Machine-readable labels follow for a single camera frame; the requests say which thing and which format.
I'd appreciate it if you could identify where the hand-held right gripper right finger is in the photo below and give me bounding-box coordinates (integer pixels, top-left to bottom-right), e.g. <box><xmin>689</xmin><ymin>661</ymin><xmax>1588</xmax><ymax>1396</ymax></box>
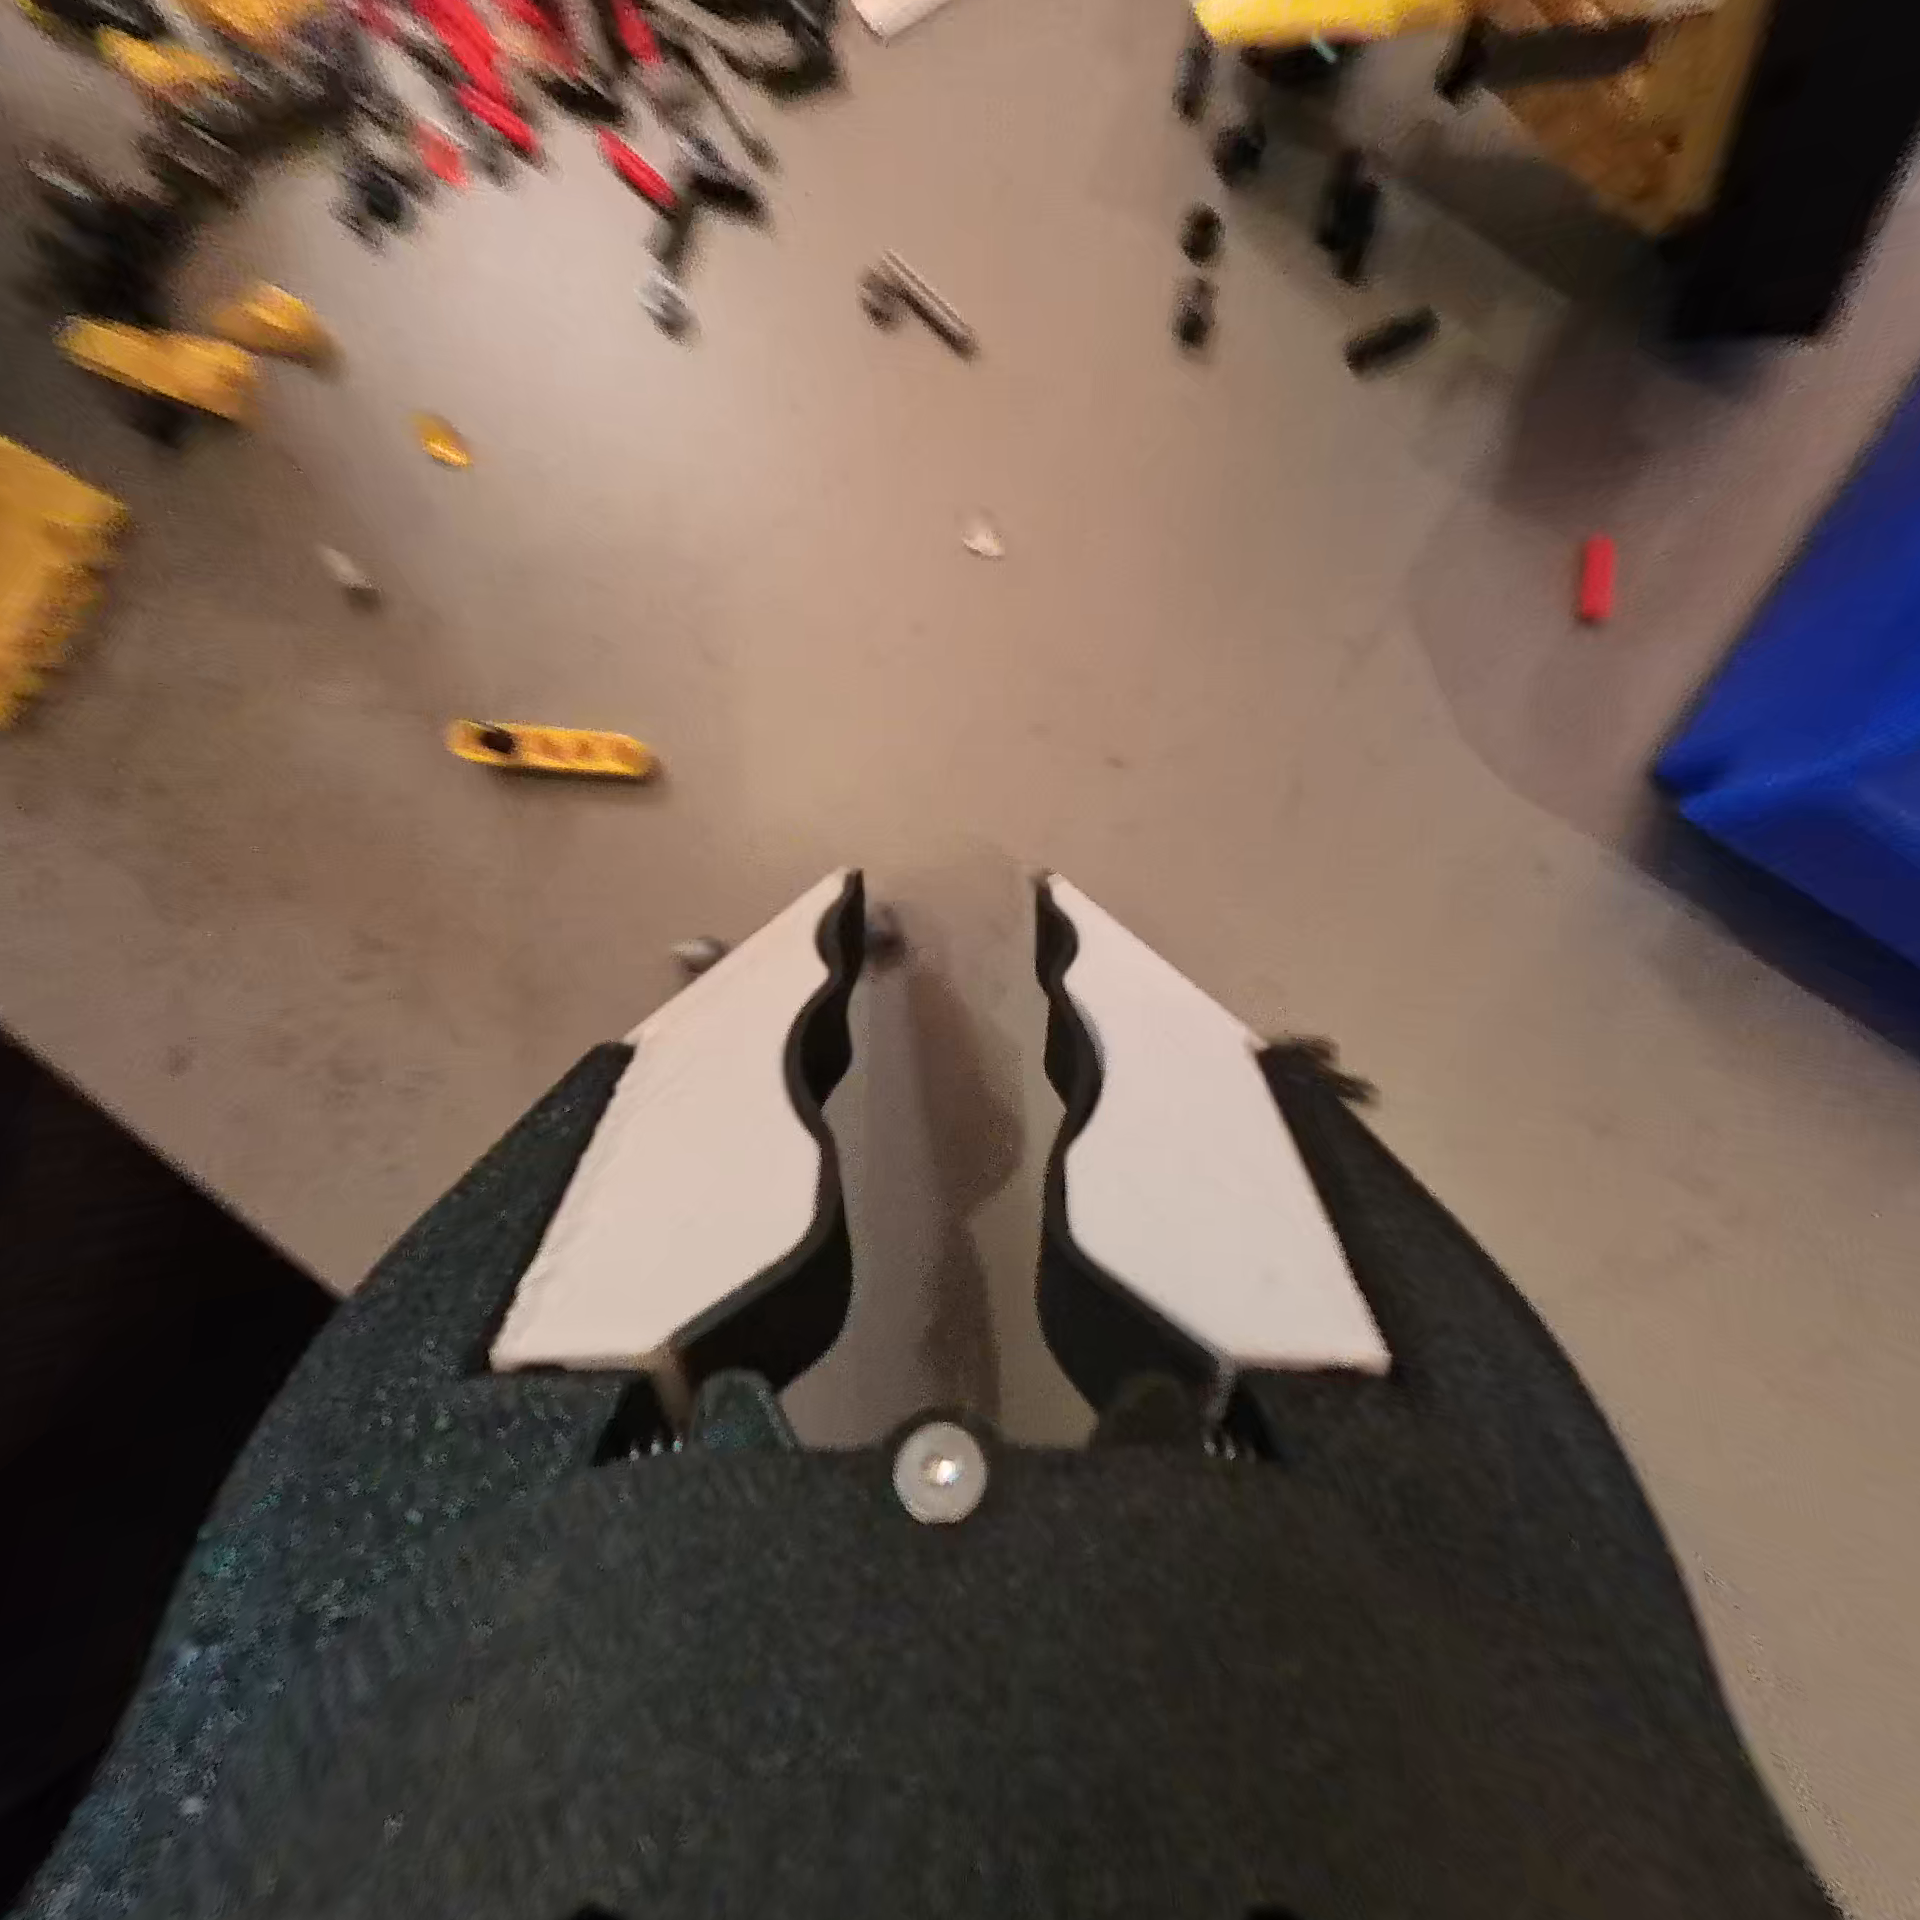
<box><xmin>1033</xmin><ymin>869</ymin><xmax>1396</xmax><ymax>1419</ymax></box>

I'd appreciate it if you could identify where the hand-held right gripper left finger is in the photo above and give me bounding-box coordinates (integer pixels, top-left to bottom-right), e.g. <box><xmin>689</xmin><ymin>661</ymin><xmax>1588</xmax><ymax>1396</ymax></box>
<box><xmin>490</xmin><ymin>869</ymin><xmax>869</xmax><ymax>1406</ymax></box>

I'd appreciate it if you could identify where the yellow toy beam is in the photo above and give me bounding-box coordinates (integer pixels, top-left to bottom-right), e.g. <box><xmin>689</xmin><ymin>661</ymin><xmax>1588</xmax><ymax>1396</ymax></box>
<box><xmin>444</xmin><ymin>717</ymin><xmax>664</xmax><ymax>788</ymax></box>

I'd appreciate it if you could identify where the blue fabric bag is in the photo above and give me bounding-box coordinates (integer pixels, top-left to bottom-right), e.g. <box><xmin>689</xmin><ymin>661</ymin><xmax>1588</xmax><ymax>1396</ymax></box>
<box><xmin>1649</xmin><ymin>388</ymin><xmax>1920</xmax><ymax>1041</ymax></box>

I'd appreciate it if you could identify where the yellow block with blue pins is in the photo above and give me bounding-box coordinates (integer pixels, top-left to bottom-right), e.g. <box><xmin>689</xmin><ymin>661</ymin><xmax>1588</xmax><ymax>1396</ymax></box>
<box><xmin>0</xmin><ymin>435</ymin><xmax>130</xmax><ymax>732</ymax></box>

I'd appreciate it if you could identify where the grey angled toy piece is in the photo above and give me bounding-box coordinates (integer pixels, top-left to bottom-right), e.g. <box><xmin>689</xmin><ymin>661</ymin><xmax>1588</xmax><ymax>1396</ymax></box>
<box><xmin>862</xmin><ymin>251</ymin><xmax>981</xmax><ymax>358</ymax></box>

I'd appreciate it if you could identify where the yellow cone toy piece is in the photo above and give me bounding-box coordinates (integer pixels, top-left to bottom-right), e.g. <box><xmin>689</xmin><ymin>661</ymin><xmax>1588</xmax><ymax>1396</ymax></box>
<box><xmin>208</xmin><ymin>283</ymin><xmax>337</xmax><ymax>368</ymax></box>

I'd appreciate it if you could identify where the yellow toy connector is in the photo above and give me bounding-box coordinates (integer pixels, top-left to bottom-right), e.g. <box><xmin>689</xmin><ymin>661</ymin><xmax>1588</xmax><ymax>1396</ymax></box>
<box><xmin>57</xmin><ymin>315</ymin><xmax>263</xmax><ymax>425</ymax></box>

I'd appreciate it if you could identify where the pile of toy building pieces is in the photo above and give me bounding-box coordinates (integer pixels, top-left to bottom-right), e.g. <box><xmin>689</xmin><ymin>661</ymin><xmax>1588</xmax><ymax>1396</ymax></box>
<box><xmin>0</xmin><ymin>0</ymin><xmax>842</xmax><ymax>291</ymax></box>

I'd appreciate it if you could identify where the yellow toy vehicle model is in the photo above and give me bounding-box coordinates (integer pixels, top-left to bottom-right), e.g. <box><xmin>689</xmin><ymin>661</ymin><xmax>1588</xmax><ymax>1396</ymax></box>
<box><xmin>1192</xmin><ymin>0</ymin><xmax>1908</xmax><ymax>338</ymax></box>

